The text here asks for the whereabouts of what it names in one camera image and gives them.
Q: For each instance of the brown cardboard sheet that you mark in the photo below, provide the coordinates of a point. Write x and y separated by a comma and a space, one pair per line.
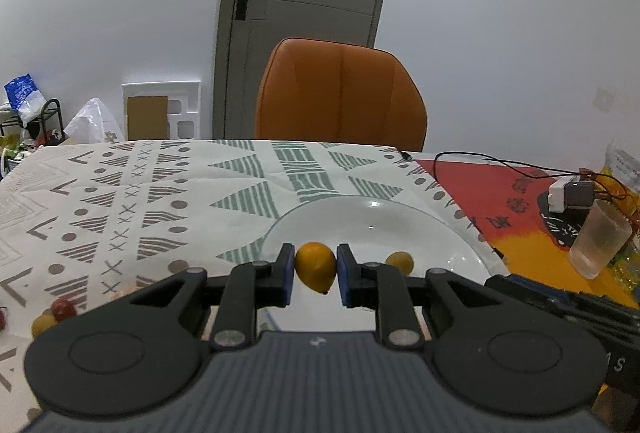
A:
147, 118

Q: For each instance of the yellow snack packet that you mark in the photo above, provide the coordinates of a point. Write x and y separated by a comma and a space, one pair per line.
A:
625, 165

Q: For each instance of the blue white bag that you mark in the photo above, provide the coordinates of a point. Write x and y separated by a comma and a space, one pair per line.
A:
24, 95

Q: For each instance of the grey door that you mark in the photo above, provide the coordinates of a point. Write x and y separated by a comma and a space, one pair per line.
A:
305, 38

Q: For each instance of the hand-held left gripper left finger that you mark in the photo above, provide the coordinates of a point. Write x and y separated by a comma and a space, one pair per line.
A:
285, 275

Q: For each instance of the white grey charger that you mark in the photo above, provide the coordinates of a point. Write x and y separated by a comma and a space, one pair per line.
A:
560, 195

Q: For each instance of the red jujube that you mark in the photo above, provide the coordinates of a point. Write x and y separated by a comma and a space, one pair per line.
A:
64, 309
2, 319

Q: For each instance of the white plate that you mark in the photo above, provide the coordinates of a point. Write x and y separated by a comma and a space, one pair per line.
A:
370, 228

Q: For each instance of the orange chair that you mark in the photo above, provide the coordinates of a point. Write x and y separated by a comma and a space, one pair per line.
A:
340, 93

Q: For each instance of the white plastic bag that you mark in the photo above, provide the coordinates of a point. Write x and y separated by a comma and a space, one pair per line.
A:
92, 123

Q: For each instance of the frosted glass cup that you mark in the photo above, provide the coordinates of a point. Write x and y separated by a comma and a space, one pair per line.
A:
597, 240

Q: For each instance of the small yellow kumquat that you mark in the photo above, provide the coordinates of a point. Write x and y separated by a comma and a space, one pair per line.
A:
399, 262
41, 324

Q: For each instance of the yellow lemon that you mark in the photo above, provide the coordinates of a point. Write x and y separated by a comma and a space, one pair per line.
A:
315, 267

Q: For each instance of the yellow crinkled wrapper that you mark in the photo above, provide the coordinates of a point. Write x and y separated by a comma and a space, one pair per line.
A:
627, 270

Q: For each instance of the black metal rack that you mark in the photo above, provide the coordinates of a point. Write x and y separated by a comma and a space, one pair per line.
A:
54, 113

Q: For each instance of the patterned white tablecloth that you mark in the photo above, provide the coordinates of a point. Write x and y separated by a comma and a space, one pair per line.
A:
190, 193

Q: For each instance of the white foam packaging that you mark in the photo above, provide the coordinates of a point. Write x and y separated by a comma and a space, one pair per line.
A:
182, 95

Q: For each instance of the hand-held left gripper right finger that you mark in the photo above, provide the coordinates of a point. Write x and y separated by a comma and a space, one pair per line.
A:
344, 278

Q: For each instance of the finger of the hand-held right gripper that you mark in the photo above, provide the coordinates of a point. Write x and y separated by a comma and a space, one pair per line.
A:
530, 293

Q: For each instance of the red orange printed cloth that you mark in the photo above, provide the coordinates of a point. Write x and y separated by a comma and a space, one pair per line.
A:
480, 193

